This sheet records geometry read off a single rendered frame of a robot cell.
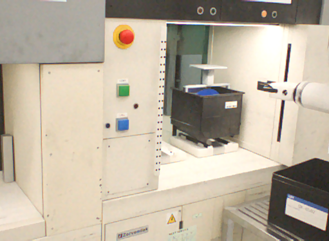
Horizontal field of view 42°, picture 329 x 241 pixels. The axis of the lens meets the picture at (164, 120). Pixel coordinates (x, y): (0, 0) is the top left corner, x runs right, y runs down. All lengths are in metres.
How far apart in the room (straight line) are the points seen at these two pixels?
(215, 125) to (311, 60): 0.44
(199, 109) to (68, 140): 0.65
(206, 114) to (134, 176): 0.48
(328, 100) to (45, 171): 0.83
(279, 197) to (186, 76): 1.09
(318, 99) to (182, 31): 0.79
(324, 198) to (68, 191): 0.74
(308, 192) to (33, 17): 0.93
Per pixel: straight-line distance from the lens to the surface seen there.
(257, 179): 1.68
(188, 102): 1.73
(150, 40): 1.27
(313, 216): 1.41
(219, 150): 1.78
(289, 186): 1.43
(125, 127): 1.25
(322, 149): 1.94
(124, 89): 1.23
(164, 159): 1.62
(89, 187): 1.27
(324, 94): 1.36
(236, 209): 1.58
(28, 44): 1.11
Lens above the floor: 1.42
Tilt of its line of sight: 14 degrees down
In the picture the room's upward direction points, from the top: 3 degrees clockwise
